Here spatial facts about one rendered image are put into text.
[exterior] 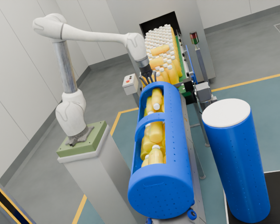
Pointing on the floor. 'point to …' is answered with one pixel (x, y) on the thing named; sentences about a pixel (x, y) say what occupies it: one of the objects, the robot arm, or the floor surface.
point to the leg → (198, 164)
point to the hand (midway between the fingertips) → (154, 90)
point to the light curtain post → (6, 206)
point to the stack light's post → (202, 66)
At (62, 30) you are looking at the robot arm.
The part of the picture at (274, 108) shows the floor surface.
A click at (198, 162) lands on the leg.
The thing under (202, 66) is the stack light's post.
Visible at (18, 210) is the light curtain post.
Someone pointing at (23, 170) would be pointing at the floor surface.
